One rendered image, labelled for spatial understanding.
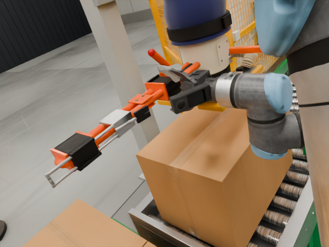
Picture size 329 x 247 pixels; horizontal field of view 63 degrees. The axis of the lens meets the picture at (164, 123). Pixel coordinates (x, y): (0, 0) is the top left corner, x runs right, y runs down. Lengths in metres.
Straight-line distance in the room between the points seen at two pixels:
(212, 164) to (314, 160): 0.75
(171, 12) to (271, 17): 0.78
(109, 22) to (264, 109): 1.43
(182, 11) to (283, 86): 0.42
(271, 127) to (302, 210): 0.62
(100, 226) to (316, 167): 1.36
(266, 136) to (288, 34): 0.54
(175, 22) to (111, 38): 1.02
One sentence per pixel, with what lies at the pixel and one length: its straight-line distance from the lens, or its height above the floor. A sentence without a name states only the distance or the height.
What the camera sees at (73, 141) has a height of 1.26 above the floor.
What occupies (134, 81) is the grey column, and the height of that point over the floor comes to 0.92.
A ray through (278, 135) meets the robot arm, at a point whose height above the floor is 1.13.
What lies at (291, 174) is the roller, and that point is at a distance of 1.46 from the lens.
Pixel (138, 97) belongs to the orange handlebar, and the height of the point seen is 1.25.
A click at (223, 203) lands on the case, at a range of 0.94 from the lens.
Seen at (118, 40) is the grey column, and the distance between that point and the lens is 1.95.
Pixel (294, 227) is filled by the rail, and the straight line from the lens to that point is 1.20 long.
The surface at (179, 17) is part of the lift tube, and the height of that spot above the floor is 1.40.
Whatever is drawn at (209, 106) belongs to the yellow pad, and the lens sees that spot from 0.92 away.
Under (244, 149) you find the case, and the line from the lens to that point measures 0.97.
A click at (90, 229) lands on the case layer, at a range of 1.52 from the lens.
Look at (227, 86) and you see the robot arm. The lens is 0.69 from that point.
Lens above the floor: 1.54
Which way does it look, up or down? 28 degrees down
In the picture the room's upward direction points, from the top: 18 degrees counter-clockwise
